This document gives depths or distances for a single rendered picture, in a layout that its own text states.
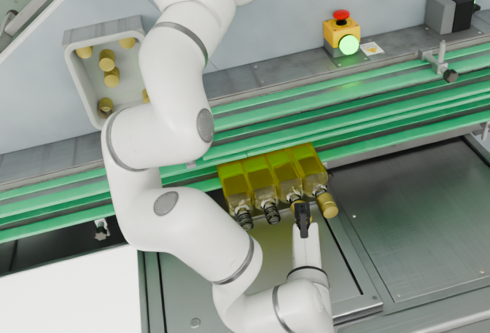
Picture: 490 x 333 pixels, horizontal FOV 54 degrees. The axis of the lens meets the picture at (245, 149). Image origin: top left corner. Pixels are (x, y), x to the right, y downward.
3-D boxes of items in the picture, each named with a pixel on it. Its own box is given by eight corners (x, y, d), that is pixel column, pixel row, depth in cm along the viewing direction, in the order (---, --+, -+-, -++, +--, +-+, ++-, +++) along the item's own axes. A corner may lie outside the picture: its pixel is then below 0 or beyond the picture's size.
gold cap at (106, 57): (96, 50, 108) (96, 59, 104) (112, 47, 108) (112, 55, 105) (101, 64, 110) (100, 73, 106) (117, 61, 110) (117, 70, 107)
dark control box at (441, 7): (423, 22, 124) (440, 36, 118) (426, -7, 119) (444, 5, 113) (452, 16, 125) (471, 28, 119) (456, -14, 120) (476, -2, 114)
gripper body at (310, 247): (328, 300, 89) (323, 252, 97) (328, 267, 82) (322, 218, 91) (288, 302, 89) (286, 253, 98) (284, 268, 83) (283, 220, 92)
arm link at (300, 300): (254, 324, 72) (310, 307, 68) (256, 267, 80) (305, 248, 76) (303, 367, 79) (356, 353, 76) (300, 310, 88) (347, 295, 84)
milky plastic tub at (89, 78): (95, 113, 119) (95, 133, 112) (63, 30, 105) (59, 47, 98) (164, 98, 120) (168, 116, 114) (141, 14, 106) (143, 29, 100)
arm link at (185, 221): (276, 180, 69) (203, 185, 79) (185, 77, 57) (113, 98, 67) (236, 284, 61) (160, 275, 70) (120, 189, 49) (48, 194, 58)
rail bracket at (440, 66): (413, 58, 115) (443, 85, 105) (416, 30, 110) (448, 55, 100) (429, 55, 115) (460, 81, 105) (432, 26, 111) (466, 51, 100)
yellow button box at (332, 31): (322, 45, 122) (333, 58, 116) (321, 18, 117) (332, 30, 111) (348, 39, 123) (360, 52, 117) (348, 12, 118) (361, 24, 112)
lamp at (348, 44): (337, 52, 116) (343, 58, 113) (337, 36, 113) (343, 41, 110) (355, 49, 116) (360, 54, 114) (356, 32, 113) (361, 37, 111)
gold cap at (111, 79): (102, 67, 110) (101, 76, 107) (117, 64, 111) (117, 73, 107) (106, 80, 112) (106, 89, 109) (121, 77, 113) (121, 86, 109)
